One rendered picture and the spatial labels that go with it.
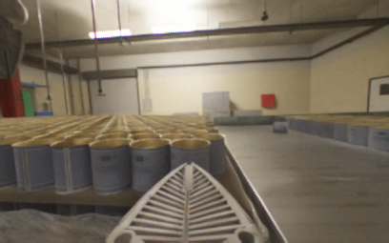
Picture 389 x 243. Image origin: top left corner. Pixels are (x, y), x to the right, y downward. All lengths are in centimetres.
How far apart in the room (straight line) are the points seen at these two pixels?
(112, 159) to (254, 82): 980
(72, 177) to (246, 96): 958
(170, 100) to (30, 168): 930
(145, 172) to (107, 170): 6
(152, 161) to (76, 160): 13
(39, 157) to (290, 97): 1070
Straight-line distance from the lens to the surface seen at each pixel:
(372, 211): 39
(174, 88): 958
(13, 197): 39
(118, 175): 28
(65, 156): 32
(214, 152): 29
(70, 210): 35
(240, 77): 977
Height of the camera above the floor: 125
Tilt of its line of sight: 5 degrees down
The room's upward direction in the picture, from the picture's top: 2 degrees counter-clockwise
